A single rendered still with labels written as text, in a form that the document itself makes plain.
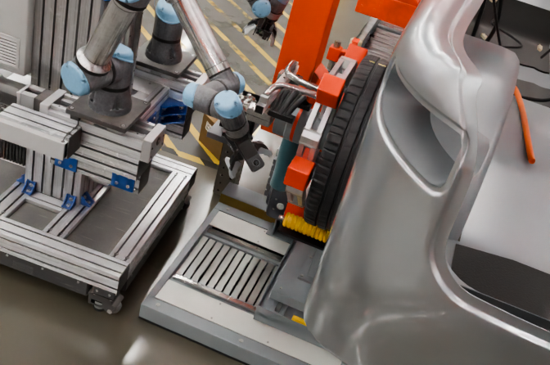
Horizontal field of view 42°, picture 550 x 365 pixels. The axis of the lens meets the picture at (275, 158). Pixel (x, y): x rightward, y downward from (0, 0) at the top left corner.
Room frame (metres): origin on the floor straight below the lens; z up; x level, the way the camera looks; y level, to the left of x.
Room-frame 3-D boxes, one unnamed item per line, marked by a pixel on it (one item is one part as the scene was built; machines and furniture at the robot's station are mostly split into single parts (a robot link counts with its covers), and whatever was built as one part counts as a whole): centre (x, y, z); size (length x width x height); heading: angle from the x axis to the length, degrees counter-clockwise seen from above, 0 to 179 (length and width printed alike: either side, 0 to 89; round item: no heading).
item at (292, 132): (2.35, -0.07, 0.85); 0.21 x 0.14 x 0.14; 80
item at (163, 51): (2.67, 0.56, 0.87); 0.15 x 0.15 x 0.10
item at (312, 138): (2.34, -0.14, 0.85); 0.54 x 0.07 x 0.54; 170
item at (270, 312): (2.31, -0.31, 0.13); 0.50 x 0.36 x 0.10; 170
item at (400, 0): (4.72, -0.67, 0.69); 0.52 x 0.17 x 0.35; 80
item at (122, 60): (2.17, 0.61, 0.98); 0.13 x 0.12 x 0.14; 156
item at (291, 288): (2.31, -0.31, 0.32); 0.40 x 0.30 x 0.28; 170
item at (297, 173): (2.03, -0.09, 0.85); 0.09 x 0.08 x 0.07; 170
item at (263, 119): (2.21, 0.09, 0.93); 0.09 x 0.05 x 0.05; 80
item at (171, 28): (2.67, 0.56, 0.98); 0.13 x 0.12 x 0.14; 16
